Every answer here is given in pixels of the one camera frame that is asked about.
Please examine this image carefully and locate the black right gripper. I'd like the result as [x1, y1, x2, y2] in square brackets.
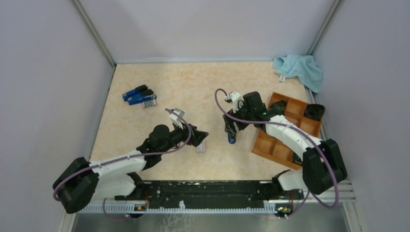
[223, 101, 254, 135]

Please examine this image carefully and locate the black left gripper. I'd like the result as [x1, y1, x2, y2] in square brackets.
[159, 120, 209, 155]

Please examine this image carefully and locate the blue black stapler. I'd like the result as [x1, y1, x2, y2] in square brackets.
[127, 89, 157, 105]
[122, 85, 148, 102]

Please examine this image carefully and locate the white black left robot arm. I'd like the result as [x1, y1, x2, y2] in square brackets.
[52, 124, 209, 214]

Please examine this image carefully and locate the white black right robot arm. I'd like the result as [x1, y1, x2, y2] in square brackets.
[223, 91, 348, 199]

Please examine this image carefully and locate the red white staple box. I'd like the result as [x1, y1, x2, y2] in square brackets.
[196, 141, 205, 152]

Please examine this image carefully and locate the silver staple strip box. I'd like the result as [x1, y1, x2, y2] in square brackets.
[142, 99, 157, 109]

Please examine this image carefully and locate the brown wooden compartment tray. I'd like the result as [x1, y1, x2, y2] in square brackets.
[252, 92, 322, 170]

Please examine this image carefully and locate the black tape roll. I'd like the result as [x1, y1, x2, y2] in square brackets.
[304, 104, 326, 121]

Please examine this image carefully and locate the light blue cloth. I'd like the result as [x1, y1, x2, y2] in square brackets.
[273, 55, 323, 93]

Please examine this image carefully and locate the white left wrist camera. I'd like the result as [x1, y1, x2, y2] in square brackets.
[169, 108, 185, 129]

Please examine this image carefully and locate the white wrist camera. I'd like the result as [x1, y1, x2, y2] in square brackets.
[225, 91, 243, 113]
[169, 108, 185, 129]

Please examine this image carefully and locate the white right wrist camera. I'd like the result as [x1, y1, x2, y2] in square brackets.
[225, 91, 243, 113]

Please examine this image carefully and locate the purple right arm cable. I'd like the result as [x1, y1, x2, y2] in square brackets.
[214, 88, 340, 210]

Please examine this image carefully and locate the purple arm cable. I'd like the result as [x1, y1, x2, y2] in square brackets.
[53, 108, 193, 203]
[214, 88, 340, 210]

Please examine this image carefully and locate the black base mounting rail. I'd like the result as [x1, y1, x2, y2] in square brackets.
[114, 180, 304, 209]

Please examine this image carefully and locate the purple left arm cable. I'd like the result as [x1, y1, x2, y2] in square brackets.
[53, 108, 193, 203]

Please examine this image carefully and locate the white cable duct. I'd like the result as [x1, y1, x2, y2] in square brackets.
[79, 203, 290, 214]

